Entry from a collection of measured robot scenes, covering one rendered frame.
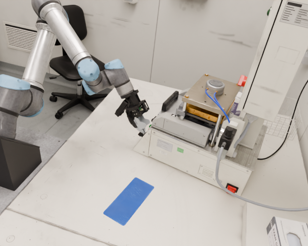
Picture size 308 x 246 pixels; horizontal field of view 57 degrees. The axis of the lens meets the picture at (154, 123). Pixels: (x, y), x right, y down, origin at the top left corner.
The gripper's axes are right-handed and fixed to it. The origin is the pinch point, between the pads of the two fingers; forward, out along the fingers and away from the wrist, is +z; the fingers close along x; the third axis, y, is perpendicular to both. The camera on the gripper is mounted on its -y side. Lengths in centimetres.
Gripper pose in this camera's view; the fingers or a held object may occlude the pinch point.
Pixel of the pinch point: (142, 131)
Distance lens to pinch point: 134.3
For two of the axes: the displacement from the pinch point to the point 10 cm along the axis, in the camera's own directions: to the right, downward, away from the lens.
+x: 4.6, -4.8, 7.5
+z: 4.1, 8.6, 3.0
